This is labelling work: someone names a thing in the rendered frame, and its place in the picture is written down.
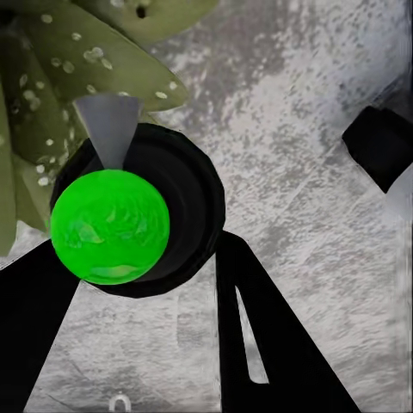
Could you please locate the insectifuge atomizer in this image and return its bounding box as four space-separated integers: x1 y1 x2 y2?
50 94 226 299

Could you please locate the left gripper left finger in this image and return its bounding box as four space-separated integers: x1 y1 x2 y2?
0 238 82 413

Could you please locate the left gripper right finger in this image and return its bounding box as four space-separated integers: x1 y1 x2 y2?
215 230 361 413

